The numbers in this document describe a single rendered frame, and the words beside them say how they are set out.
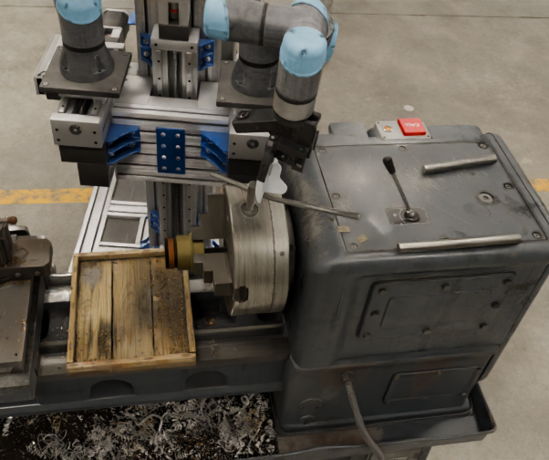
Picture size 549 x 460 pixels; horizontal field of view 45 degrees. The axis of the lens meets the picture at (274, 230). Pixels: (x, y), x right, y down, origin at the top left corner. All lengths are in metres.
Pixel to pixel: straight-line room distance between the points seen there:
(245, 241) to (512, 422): 1.66
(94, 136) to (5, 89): 2.21
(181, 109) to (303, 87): 0.93
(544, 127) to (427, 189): 2.81
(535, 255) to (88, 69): 1.27
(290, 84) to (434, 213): 0.54
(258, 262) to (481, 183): 0.57
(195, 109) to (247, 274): 0.73
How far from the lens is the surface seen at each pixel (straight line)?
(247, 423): 1.88
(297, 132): 1.23
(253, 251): 1.43
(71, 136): 1.95
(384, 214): 1.48
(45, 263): 1.67
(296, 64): 1.10
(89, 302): 1.74
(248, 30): 1.20
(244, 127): 1.26
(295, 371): 1.66
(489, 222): 1.55
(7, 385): 1.60
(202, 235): 1.55
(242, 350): 1.67
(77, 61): 1.96
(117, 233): 2.84
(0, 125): 3.84
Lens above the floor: 2.25
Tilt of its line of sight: 45 degrees down
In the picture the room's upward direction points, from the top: 8 degrees clockwise
